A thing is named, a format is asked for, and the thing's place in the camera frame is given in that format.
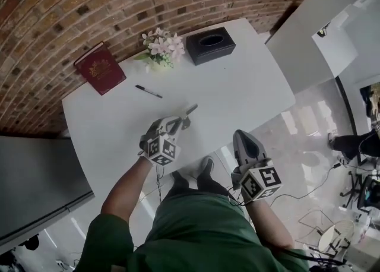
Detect black office chair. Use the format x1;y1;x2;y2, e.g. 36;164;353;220
341;171;380;216

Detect black floor cable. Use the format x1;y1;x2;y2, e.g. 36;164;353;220
268;163;342;206

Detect grey metal cabinet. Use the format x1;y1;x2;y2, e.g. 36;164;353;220
0;135;96;245

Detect pink flowers in white pot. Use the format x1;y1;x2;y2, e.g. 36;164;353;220
133;27;185;73

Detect small black green gadget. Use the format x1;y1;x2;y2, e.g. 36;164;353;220
316;23;332;38

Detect person's right forearm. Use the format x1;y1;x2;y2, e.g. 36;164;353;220
243;199;295;251

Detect person's right shoe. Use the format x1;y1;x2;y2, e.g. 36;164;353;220
199;155;216;174

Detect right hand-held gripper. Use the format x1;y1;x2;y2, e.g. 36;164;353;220
230;129;282;203

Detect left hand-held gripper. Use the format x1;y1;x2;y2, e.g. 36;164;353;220
137;103;199;167

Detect person's green shirt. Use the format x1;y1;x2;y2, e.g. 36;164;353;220
77;192;310;272

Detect person's black trousers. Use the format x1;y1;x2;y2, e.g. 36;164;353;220
166;171;230;205

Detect black marker pen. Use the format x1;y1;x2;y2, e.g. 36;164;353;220
135;84;163;99

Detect wire frame stand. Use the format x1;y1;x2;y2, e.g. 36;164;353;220
298;210;357;263

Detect white shelf unit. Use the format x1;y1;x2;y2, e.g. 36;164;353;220
265;0;380;93

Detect black tissue box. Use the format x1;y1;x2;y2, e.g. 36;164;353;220
185;26;237;67

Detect dark red hardcover book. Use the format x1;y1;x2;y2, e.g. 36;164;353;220
73;41;127;96

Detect person's left forearm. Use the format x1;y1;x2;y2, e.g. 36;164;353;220
100;156;157;224

